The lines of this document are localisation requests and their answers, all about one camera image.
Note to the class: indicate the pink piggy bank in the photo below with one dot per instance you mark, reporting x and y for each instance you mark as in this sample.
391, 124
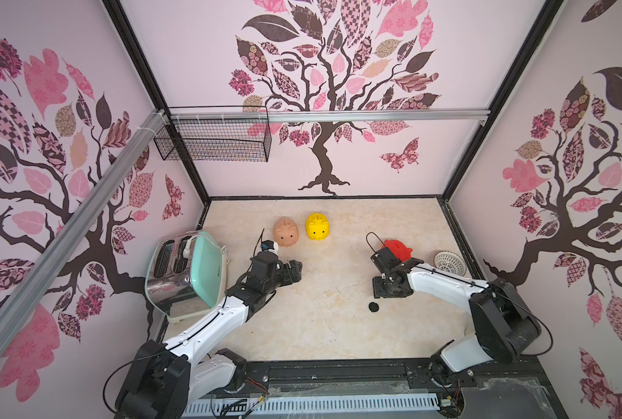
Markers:
286, 232

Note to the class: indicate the white slotted cable duct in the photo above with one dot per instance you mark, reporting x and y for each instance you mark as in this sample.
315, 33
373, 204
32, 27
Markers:
309, 406

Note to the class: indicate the aluminium rail back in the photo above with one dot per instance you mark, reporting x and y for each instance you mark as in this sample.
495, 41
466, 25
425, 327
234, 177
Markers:
337, 116

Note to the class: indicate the mint green chrome toaster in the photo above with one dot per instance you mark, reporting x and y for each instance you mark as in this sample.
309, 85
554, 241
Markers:
187, 276

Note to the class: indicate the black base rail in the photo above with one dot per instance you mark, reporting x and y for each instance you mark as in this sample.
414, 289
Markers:
519, 390

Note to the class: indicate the white sink strainer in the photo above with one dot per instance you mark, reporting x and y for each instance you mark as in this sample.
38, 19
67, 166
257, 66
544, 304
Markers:
448, 261

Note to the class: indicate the yellow piggy bank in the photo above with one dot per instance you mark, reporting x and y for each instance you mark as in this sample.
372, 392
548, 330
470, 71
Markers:
317, 227

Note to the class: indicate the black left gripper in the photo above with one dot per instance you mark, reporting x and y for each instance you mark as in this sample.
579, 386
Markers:
290, 278

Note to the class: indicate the aluminium rail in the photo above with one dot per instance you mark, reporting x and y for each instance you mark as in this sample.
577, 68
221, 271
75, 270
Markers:
337, 116
20, 304

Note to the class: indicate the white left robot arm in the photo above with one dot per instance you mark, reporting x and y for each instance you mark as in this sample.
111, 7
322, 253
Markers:
164, 378

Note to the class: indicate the red piggy bank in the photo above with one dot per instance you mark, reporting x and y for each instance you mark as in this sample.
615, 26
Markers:
401, 251

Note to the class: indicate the black wire basket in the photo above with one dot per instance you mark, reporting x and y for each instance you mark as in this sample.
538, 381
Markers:
216, 134

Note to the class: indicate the aluminium rail left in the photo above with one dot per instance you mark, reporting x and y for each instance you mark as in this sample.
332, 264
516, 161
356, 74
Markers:
20, 304

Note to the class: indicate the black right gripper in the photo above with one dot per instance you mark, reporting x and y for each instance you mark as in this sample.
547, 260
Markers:
383, 285

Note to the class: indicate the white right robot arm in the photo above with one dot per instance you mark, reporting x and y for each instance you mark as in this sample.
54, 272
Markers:
503, 326

